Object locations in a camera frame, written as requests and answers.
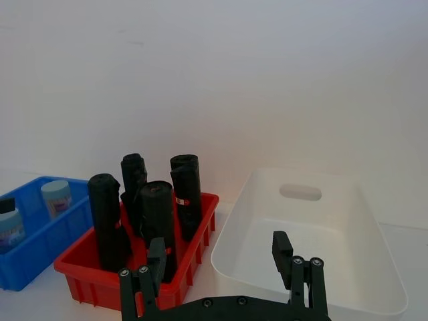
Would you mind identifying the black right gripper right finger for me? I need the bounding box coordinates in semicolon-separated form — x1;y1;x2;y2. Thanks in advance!
272;230;330;316

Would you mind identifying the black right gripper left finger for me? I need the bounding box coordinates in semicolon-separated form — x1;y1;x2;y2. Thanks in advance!
118;237;167;321

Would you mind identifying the white plastic bin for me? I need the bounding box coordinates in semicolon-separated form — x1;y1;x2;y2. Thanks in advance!
210;168;409;317

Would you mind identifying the red plastic bin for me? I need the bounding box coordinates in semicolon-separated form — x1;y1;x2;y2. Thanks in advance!
53;192;220;312

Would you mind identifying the black trash bag roll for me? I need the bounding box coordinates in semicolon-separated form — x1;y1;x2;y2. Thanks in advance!
139;181;179;284
120;152;148;239
169;154;203;242
87;173;132;272

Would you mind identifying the blue plastic bin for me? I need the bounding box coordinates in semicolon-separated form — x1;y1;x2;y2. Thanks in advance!
0;176;95;291

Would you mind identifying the jar with pale blue lid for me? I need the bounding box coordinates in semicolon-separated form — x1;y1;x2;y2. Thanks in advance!
40;181;73;220
0;209;25;255

